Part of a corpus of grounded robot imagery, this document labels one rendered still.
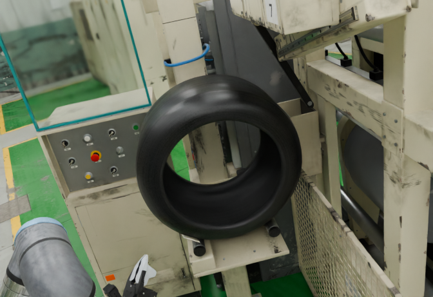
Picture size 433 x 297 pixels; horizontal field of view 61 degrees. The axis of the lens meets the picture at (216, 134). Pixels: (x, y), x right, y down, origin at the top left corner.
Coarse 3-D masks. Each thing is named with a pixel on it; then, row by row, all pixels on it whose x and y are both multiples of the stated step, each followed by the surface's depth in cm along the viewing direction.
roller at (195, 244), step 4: (192, 240) 138; (200, 240) 136; (196, 244) 134; (200, 244) 134; (204, 244) 136; (196, 248) 133; (200, 248) 132; (204, 248) 133; (196, 252) 133; (200, 252) 133; (204, 252) 133
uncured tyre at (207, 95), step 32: (192, 96) 115; (224, 96) 114; (256, 96) 118; (160, 128) 115; (192, 128) 114; (288, 128) 121; (160, 160) 116; (256, 160) 154; (288, 160) 124; (160, 192) 121; (192, 192) 154; (224, 192) 156; (256, 192) 153; (288, 192) 129; (192, 224) 127; (224, 224) 132; (256, 224) 132
